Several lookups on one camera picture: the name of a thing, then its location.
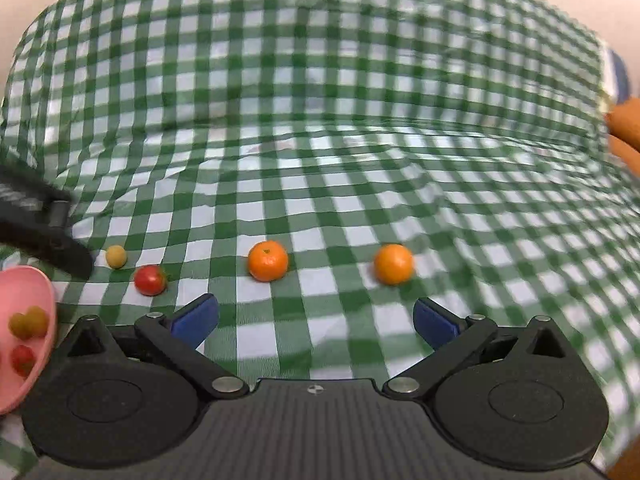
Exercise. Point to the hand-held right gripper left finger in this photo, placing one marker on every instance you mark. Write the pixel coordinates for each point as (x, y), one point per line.
(196, 317)

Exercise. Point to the orange plush cushion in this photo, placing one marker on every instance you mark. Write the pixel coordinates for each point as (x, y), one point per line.
(625, 130)

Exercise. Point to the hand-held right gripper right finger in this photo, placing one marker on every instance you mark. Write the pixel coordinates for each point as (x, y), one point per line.
(434, 321)

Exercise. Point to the blue cloth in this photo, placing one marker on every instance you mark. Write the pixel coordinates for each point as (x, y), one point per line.
(620, 77)

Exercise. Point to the red cherry tomato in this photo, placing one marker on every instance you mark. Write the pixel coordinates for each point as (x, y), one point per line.
(22, 360)
(150, 280)

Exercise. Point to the small orange mandarin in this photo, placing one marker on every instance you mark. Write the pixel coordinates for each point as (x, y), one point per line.
(268, 260)
(394, 263)

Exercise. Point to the green checked tablecloth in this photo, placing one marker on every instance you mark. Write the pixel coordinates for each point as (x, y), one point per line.
(320, 110)

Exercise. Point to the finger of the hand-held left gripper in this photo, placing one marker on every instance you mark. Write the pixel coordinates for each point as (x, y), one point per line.
(55, 250)

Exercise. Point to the small yellow-green fruit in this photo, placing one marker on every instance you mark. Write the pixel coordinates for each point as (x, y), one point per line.
(19, 326)
(38, 321)
(116, 256)

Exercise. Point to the pink plate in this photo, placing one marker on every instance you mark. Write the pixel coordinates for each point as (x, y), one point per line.
(27, 290)

